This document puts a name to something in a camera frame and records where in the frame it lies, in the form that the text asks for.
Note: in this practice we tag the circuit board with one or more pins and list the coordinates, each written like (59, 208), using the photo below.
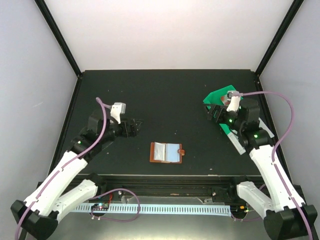
(237, 209)
(100, 207)

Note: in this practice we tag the brown leather card holder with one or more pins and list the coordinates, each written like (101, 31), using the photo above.
(166, 153)

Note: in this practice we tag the black aluminium rail base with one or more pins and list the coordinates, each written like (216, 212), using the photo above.
(216, 187)

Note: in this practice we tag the left circuit board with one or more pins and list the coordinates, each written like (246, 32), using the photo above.
(100, 207)

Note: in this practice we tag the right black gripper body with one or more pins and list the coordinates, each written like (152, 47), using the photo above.
(220, 118)

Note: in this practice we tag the red white card in bin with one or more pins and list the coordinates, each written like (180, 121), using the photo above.
(225, 100)

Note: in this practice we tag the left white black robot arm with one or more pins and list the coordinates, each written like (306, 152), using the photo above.
(40, 213)

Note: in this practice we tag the right circuit board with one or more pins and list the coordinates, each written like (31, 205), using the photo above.
(237, 209)

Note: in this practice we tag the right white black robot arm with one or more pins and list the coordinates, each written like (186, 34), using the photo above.
(284, 212)

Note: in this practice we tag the left black frame post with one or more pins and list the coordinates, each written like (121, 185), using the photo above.
(48, 17)

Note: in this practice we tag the black frame post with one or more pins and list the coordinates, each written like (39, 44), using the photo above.
(283, 27)
(48, 17)

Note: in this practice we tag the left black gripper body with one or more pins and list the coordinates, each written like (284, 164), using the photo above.
(126, 133)

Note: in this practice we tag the green plastic bin far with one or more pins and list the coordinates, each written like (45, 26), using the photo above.
(214, 97)

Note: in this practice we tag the green plastic bin middle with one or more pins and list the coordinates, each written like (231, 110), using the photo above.
(225, 128)

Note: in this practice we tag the right black frame post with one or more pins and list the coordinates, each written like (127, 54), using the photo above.
(283, 27)

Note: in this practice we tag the white slotted cable duct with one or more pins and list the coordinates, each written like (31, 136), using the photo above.
(159, 209)

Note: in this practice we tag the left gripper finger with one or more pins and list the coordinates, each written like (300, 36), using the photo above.
(137, 121)
(137, 127)

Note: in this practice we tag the green plastic bin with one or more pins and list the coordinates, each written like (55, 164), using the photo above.
(225, 128)
(214, 97)

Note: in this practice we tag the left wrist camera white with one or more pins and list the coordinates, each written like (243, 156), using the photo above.
(116, 110)

